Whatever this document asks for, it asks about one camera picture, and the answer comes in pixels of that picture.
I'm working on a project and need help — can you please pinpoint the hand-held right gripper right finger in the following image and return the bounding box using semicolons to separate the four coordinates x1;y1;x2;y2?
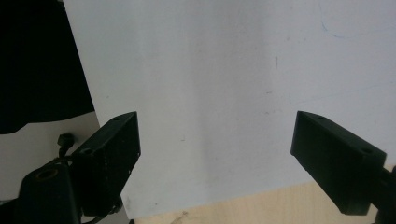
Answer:
290;110;388;216

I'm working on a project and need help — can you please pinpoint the dark cloth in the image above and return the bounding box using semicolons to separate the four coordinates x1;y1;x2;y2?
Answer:
0;0;95;135

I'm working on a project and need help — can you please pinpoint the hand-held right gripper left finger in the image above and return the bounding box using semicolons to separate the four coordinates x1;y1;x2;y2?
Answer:
70;111;142;217

